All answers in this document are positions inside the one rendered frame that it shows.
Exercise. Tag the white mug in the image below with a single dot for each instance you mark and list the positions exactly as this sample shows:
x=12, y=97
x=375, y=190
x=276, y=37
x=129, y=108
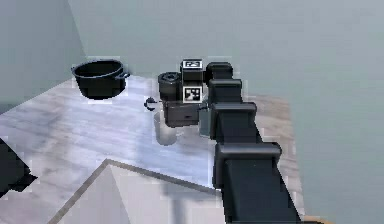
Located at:
x=165, y=135

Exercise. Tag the black angular block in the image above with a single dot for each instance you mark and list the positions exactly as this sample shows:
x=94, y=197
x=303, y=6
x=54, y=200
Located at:
x=11, y=166

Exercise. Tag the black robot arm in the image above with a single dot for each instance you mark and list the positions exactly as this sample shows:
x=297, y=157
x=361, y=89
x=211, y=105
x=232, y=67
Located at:
x=246, y=180

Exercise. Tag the pale brown-edged table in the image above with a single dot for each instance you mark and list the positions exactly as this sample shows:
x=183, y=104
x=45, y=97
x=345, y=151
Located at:
x=140, y=196

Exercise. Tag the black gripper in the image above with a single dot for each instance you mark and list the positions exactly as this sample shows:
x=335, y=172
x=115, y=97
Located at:
x=178, y=115

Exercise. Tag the black cooking pot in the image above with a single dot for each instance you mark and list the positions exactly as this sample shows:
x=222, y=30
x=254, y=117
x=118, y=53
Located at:
x=98, y=80

